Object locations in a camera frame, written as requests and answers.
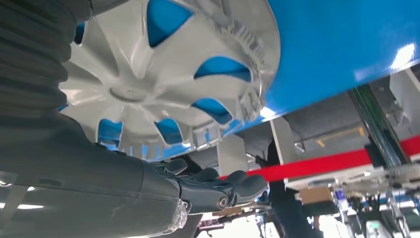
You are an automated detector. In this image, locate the blue metal shelf rack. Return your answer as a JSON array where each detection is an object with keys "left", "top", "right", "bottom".
[{"left": 57, "top": 0, "right": 420, "bottom": 162}]

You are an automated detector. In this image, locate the white desk panel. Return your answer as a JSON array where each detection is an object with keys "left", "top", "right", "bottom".
[
  {"left": 216, "top": 134, "right": 250, "bottom": 177},
  {"left": 269, "top": 117, "right": 298, "bottom": 165},
  {"left": 388, "top": 69, "right": 420, "bottom": 132}
]

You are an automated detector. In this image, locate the person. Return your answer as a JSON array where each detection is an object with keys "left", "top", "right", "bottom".
[{"left": 255, "top": 139, "right": 317, "bottom": 238}]

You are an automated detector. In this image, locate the brown cardboard box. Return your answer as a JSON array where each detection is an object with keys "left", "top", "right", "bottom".
[{"left": 298, "top": 186, "right": 335, "bottom": 206}]

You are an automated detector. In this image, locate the dark green stanchion post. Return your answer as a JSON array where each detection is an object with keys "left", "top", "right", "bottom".
[{"left": 348, "top": 83, "right": 411, "bottom": 168}]

